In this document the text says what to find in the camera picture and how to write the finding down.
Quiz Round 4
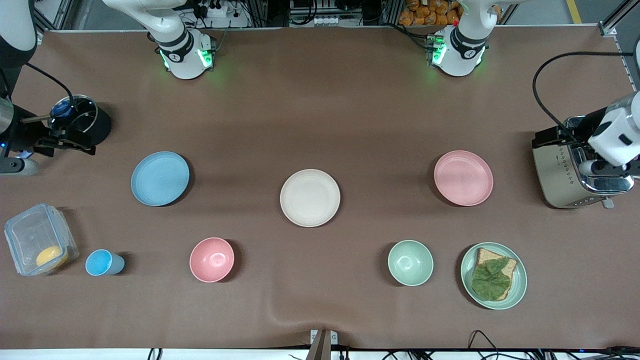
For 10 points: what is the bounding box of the pink plate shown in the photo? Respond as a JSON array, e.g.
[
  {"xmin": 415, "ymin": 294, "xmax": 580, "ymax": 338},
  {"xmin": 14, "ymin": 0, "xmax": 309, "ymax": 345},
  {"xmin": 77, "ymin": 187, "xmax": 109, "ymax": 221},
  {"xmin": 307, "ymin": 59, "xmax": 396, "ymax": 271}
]
[{"xmin": 433, "ymin": 150, "xmax": 494, "ymax": 207}]

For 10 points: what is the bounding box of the blue plate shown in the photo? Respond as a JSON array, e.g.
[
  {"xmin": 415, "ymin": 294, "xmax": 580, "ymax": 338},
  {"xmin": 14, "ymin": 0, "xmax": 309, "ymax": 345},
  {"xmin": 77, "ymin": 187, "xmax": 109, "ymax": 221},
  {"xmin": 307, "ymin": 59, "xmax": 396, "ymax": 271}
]
[{"xmin": 131, "ymin": 151, "xmax": 191, "ymax": 207}]

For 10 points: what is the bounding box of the glass pot lid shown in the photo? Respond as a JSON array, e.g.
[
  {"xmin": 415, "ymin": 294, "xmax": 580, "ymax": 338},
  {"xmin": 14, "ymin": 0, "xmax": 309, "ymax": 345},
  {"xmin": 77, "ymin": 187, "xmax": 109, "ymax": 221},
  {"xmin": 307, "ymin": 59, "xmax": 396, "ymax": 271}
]
[{"xmin": 61, "ymin": 96, "xmax": 99, "ymax": 134}]

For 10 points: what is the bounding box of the silver toaster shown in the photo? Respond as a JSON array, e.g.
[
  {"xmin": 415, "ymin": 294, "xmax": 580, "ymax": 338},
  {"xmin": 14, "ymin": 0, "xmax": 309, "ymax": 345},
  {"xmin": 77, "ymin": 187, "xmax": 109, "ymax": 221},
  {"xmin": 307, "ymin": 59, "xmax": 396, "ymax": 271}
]
[{"xmin": 532, "ymin": 116, "xmax": 635, "ymax": 210}]

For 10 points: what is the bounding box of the black pot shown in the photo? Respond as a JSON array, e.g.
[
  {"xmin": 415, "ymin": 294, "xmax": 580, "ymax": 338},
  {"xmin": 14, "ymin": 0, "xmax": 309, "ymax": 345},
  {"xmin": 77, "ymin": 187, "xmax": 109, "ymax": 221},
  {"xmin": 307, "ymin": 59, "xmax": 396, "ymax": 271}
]
[{"xmin": 52, "ymin": 95, "xmax": 112, "ymax": 147}]

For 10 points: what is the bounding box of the clear plastic container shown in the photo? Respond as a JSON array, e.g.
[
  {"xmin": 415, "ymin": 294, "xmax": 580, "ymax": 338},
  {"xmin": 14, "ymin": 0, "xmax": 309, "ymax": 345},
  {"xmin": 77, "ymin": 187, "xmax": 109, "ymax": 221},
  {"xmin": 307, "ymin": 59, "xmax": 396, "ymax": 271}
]
[{"xmin": 4, "ymin": 203, "xmax": 80, "ymax": 277}]

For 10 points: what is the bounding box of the yellow round fruit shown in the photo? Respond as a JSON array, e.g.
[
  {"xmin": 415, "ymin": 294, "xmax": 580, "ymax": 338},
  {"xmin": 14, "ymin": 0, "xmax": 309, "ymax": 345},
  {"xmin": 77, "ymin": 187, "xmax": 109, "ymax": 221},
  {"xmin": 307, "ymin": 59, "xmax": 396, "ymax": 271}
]
[{"xmin": 36, "ymin": 245, "xmax": 69, "ymax": 271}]

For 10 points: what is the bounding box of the blue cup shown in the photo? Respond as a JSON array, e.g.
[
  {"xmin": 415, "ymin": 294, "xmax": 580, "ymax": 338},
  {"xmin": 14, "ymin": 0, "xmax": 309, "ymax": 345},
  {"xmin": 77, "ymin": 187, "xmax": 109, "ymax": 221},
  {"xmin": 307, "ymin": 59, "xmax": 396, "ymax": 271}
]
[{"xmin": 85, "ymin": 249, "xmax": 125, "ymax": 277}]

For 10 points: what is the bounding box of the bread slice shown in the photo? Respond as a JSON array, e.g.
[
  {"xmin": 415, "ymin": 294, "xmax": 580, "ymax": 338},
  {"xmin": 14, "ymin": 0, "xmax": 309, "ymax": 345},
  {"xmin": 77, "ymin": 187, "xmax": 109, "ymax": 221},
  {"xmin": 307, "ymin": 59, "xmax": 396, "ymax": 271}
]
[{"xmin": 474, "ymin": 248, "xmax": 518, "ymax": 301}]

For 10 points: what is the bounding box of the green plate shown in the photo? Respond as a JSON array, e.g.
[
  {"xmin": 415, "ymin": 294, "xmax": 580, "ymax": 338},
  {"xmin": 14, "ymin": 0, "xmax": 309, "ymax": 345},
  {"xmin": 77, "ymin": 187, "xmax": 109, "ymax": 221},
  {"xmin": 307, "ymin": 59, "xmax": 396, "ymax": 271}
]
[{"xmin": 460, "ymin": 242, "xmax": 528, "ymax": 310}]

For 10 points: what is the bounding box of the green lettuce leaf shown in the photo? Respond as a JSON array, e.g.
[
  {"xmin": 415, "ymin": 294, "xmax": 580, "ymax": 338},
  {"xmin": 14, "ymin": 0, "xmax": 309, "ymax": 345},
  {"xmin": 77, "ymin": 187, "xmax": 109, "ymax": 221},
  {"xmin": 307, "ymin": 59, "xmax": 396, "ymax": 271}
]
[{"xmin": 471, "ymin": 257, "xmax": 512, "ymax": 302}]

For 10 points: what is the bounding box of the bag of orange snacks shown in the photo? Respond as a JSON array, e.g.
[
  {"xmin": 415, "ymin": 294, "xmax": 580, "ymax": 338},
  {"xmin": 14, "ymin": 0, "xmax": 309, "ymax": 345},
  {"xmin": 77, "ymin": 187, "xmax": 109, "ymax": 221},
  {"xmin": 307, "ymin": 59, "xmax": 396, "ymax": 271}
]
[{"xmin": 398, "ymin": 0, "xmax": 462, "ymax": 27}]

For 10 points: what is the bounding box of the green bowl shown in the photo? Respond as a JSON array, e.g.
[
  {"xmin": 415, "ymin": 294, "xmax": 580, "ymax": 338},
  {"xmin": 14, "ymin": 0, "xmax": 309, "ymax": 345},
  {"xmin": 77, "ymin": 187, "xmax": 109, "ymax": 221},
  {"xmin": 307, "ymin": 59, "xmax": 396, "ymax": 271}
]
[{"xmin": 388, "ymin": 240, "xmax": 434, "ymax": 287}]

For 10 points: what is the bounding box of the pink bowl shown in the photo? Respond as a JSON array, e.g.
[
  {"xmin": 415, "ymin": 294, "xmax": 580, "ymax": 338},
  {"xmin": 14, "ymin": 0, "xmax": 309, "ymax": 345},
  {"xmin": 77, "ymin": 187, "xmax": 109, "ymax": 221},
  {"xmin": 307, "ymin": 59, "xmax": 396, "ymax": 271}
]
[{"xmin": 189, "ymin": 237, "xmax": 235, "ymax": 284}]

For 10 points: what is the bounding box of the brown tablecloth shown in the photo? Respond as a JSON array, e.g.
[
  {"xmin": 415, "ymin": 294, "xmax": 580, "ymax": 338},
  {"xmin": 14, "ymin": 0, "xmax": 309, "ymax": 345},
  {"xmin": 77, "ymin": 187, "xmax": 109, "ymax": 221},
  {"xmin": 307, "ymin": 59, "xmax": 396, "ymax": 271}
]
[{"xmin": 0, "ymin": 25, "xmax": 640, "ymax": 351}]

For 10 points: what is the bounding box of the beige plate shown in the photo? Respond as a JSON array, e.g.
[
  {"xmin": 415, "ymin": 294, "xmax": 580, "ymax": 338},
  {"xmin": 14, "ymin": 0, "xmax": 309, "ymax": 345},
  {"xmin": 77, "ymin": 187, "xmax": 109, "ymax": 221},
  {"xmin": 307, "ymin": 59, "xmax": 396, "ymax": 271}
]
[{"xmin": 280, "ymin": 169, "xmax": 341, "ymax": 228}]

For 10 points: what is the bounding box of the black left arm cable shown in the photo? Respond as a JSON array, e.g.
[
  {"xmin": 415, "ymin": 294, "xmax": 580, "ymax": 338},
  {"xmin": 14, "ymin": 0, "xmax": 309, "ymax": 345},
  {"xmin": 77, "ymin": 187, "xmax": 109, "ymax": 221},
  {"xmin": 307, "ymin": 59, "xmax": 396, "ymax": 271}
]
[{"xmin": 532, "ymin": 50, "xmax": 622, "ymax": 142}]

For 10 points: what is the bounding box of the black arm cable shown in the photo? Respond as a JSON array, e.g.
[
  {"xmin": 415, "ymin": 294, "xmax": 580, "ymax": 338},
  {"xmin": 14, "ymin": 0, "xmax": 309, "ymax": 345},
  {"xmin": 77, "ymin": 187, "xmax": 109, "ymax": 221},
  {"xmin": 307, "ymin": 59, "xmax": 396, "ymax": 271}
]
[
  {"xmin": 24, "ymin": 63, "xmax": 75, "ymax": 102},
  {"xmin": 532, "ymin": 50, "xmax": 622, "ymax": 142}
]

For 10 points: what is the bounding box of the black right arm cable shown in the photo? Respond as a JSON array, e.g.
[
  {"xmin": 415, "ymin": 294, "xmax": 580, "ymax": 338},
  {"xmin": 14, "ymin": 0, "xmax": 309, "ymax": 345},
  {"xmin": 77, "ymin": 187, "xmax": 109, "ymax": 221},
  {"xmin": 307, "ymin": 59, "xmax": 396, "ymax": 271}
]
[{"xmin": 24, "ymin": 63, "xmax": 75, "ymax": 102}]

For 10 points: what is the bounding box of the aluminium frame profile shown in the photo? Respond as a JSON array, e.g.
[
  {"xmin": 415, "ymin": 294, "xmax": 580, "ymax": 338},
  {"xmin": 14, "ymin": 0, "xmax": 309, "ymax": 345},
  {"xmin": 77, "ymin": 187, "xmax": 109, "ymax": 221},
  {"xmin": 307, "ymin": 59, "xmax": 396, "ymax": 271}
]
[{"xmin": 599, "ymin": 0, "xmax": 640, "ymax": 103}]

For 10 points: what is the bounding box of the thin black cable loop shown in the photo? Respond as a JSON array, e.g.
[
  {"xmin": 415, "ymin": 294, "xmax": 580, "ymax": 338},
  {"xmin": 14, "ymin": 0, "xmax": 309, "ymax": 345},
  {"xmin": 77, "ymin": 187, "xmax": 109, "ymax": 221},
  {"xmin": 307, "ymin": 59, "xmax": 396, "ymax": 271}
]
[{"xmin": 467, "ymin": 329, "xmax": 501, "ymax": 360}]

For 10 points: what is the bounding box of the metal camera mount clamp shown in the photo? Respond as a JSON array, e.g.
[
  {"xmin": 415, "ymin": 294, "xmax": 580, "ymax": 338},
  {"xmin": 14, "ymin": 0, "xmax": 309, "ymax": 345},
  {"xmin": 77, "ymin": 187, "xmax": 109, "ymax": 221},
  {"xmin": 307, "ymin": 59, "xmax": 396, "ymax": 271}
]
[{"xmin": 310, "ymin": 329, "xmax": 339, "ymax": 360}]

